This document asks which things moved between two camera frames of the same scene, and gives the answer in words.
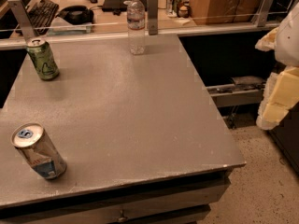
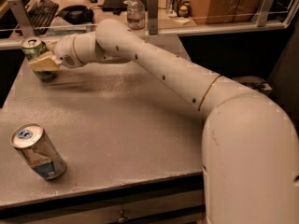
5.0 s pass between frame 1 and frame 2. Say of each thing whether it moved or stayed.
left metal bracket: stayed
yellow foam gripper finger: moved
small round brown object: stayed
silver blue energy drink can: stayed
